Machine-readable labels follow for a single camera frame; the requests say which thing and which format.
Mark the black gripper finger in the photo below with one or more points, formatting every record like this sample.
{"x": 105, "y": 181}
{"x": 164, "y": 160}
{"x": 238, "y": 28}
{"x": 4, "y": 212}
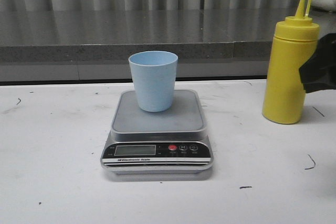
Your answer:
{"x": 318, "y": 72}

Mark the yellow squeeze bottle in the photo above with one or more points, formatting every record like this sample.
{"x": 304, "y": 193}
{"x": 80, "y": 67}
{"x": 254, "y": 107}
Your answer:
{"x": 294, "y": 42}

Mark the light blue plastic cup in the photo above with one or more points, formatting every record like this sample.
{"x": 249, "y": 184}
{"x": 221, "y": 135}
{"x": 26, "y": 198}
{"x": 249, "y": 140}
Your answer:
{"x": 153, "y": 74}

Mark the silver electronic kitchen scale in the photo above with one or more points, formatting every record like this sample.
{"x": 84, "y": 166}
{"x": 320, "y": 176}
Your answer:
{"x": 169, "y": 145}

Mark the grey stone counter ledge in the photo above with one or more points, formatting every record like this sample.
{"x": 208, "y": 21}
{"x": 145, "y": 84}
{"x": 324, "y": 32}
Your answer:
{"x": 94, "y": 46}

